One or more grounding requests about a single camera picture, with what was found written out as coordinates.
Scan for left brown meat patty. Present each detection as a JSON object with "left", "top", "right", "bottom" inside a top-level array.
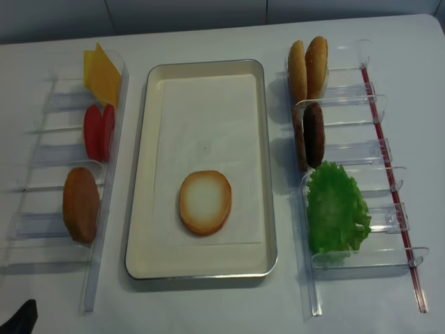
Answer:
[{"left": 291, "top": 106, "right": 308, "bottom": 172}]

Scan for right dark meat patty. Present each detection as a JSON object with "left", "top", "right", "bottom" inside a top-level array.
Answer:
[{"left": 303, "top": 102, "right": 325, "bottom": 168}]

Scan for right red tomato slice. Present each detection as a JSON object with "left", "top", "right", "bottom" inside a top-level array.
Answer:
[{"left": 99, "top": 104, "right": 115, "bottom": 161}]

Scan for red tomato slice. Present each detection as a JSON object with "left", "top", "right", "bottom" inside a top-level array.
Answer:
[
  {"left": 83, "top": 104, "right": 102, "bottom": 161},
  {"left": 99, "top": 104, "right": 115, "bottom": 161}
]

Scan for green lettuce leaf in rack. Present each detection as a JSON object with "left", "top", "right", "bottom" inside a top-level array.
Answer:
[{"left": 307, "top": 161, "right": 371, "bottom": 254}]

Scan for left red tomato slice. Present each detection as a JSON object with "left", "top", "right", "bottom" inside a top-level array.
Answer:
[{"left": 83, "top": 104, "right": 102, "bottom": 161}]

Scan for front yellow cheese slice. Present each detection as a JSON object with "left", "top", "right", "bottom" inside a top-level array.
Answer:
[{"left": 87, "top": 42, "right": 122, "bottom": 107}]

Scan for yellow cheese slice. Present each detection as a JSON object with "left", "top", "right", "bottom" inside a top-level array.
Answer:
[
  {"left": 87, "top": 42, "right": 122, "bottom": 107},
  {"left": 83, "top": 50, "right": 95, "bottom": 88}
]

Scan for rear yellow cheese slice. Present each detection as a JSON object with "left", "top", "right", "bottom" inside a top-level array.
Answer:
[{"left": 83, "top": 50, "right": 95, "bottom": 88}]

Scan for toasted bottom bun slice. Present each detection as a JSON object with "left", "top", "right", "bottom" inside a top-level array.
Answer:
[{"left": 179, "top": 170, "right": 232, "bottom": 236}]

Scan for white paper tray liner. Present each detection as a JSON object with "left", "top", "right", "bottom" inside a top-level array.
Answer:
[{"left": 152, "top": 74, "right": 264, "bottom": 246}]

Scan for cream metal tray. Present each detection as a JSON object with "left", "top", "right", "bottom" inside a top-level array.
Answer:
[{"left": 124, "top": 59, "right": 277, "bottom": 280}]

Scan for left bun top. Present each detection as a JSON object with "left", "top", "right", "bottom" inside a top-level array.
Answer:
[{"left": 288, "top": 40, "right": 307, "bottom": 103}]

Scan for clear acrylic right rack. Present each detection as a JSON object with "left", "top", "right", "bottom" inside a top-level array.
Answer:
[{"left": 272, "top": 40, "right": 429, "bottom": 320}]

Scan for clear acrylic rack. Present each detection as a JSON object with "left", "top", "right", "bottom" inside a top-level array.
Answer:
[
  {"left": 1, "top": 49, "right": 129, "bottom": 314},
  {"left": 272, "top": 40, "right": 429, "bottom": 320}
]

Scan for brown bun in left rack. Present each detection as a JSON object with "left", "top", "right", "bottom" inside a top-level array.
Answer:
[{"left": 63, "top": 167, "right": 100, "bottom": 244}]

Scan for right bun top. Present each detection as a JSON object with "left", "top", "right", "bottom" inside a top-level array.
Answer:
[{"left": 305, "top": 36, "right": 328, "bottom": 100}]

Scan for clear acrylic left rack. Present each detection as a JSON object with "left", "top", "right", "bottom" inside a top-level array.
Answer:
[{"left": 1, "top": 49, "right": 129, "bottom": 314}]

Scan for black left gripper tip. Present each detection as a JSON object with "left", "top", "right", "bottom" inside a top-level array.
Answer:
[{"left": 0, "top": 299, "right": 38, "bottom": 334}]

